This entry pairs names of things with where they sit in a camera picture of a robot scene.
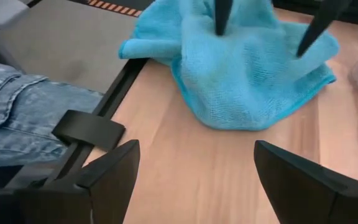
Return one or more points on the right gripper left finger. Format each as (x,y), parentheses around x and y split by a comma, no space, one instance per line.
(113,186)

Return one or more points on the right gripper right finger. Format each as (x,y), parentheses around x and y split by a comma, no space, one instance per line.
(297,186)

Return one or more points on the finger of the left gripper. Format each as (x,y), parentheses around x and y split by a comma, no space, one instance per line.
(223,15)
(322,21)

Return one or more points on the blue microfiber towel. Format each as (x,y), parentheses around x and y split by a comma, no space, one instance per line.
(235,87)

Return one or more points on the black table edge clip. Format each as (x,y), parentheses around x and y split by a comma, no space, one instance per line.
(89,129)

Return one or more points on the black hazard-striped floor mat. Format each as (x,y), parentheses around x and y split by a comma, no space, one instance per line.
(113,7)

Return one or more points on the black metal table frame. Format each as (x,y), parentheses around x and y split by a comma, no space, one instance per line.
(123,81)

